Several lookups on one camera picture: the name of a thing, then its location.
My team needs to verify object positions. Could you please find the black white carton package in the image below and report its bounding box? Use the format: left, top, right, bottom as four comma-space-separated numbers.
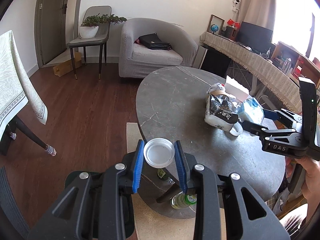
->
204, 94, 243, 137

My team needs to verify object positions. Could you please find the white plastic jar lid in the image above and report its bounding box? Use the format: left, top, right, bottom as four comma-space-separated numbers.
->
144, 138, 175, 168

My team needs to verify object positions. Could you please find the brown cardboard tape roll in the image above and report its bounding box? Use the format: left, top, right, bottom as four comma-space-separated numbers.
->
209, 90, 230, 101

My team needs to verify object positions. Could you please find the white paper ball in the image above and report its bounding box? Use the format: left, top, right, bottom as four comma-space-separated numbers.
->
207, 82, 226, 95

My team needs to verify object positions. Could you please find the person's right hand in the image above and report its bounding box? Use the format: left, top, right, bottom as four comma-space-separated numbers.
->
297, 157, 320, 222

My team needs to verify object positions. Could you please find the clear green-capped bottle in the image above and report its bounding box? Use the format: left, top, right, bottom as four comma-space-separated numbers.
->
171, 192, 197, 209

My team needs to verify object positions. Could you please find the beige lace table runner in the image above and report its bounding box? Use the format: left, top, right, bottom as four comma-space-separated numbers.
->
200, 31, 302, 113

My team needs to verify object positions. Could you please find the green glass bottle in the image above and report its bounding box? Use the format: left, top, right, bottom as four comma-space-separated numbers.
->
157, 168, 175, 185

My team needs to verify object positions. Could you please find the white torn cardboard box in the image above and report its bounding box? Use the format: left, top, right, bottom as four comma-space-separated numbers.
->
225, 75, 249, 102

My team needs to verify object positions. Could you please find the round marble coffee table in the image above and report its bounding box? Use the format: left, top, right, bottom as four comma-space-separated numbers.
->
135, 65, 286, 219

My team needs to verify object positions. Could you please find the black monitor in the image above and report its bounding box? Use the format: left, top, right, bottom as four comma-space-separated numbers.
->
236, 22, 273, 53

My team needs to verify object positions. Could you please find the brown wooden radio box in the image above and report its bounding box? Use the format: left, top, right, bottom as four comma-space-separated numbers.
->
225, 26, 238, 41

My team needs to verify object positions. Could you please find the small blue globe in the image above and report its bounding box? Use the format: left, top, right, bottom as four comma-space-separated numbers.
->
210, 24, 219, 33

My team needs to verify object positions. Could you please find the grey floor mat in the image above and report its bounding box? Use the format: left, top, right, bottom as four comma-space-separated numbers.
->
1, 167, 30, 239

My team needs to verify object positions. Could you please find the grey armchair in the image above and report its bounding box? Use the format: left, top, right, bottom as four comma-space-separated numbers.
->
119, 18, 198, 79

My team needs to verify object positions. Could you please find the black table leg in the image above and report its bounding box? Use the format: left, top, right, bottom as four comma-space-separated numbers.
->
13, 115, 56, 157

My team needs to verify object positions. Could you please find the framed picture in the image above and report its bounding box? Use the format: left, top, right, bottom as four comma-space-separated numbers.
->
207, 15, 225, 35

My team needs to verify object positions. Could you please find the cardboard box on floor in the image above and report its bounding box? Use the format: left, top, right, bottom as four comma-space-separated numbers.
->
53, 51, 82, 77

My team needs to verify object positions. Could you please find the white patterned tablecloth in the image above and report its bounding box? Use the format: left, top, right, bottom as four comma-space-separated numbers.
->
0, 30, 48, 134

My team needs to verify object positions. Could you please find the black handbag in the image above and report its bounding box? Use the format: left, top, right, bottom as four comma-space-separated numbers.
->
138, 33, 172, 50

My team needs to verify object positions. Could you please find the grey dining chair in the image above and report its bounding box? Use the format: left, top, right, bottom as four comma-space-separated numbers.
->
67, 5, 112, 80

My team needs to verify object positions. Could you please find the potted green plant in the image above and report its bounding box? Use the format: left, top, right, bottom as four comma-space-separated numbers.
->
79, 14, 127, 39

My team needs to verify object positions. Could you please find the grey door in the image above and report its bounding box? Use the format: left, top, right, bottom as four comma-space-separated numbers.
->
34, 0, 68, 68

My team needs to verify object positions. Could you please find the white security camera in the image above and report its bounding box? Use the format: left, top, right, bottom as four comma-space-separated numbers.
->
232, 0, 241, 13

